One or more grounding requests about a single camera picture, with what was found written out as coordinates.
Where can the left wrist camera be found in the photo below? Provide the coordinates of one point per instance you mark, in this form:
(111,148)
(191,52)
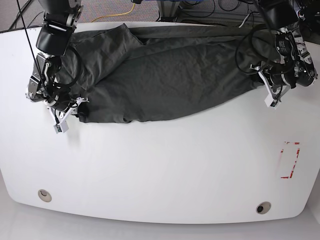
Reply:
(271,102)

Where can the right table cable grommet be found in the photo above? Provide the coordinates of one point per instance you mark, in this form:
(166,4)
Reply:
(263,207)

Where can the dark grey t-shirt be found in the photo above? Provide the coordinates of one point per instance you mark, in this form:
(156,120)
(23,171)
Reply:
(157,73)

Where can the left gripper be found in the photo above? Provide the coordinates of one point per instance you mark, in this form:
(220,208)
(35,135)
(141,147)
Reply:
(276,91)

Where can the red tape rectangle marking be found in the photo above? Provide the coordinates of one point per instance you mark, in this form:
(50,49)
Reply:
(289,156)

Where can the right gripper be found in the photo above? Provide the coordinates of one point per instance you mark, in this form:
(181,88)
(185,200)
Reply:
(61,110)

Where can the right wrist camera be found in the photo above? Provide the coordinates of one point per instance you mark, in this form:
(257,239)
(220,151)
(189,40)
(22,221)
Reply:
(61,127)

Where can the left table cable grommet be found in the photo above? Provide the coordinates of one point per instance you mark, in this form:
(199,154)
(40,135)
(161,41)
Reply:
(44,195)

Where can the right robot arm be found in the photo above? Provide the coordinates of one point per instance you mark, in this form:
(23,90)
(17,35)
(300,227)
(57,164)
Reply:
(60,19)

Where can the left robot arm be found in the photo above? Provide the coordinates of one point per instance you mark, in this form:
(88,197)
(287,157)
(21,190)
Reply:
(282,22)

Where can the table cable grommet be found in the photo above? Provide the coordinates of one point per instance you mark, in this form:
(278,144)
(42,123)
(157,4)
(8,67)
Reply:
(44,195)
(263,207)

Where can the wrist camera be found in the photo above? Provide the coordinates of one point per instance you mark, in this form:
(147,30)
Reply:
(271,102)
(61,127)

